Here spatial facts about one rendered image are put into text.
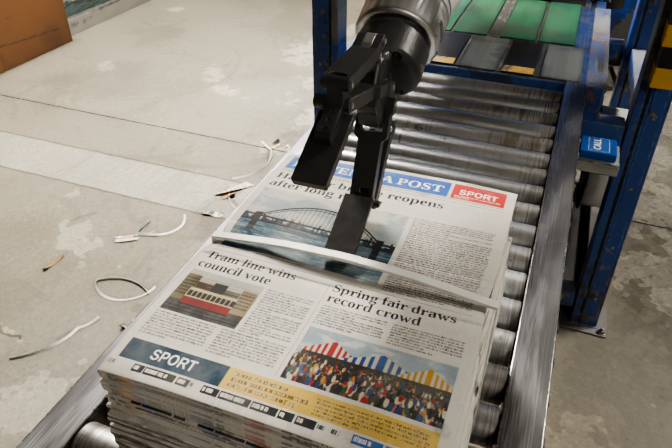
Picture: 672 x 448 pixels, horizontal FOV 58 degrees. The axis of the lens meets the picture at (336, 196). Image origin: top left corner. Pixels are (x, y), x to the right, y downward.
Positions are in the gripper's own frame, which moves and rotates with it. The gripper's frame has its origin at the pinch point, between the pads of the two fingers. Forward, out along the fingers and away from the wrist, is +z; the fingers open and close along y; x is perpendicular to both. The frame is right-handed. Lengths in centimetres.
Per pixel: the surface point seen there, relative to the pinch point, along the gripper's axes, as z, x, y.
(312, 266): 2.6, 2.1, 6.8
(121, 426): 21.5, 12.4, 4.9
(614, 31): -268, -42, 236
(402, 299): 3.6, -7.3, 6.3
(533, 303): -12.4, -19.6, 40.1
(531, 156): -51, -15, 60
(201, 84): -159, 173, 205
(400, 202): -9.2, -2.9, 12.3
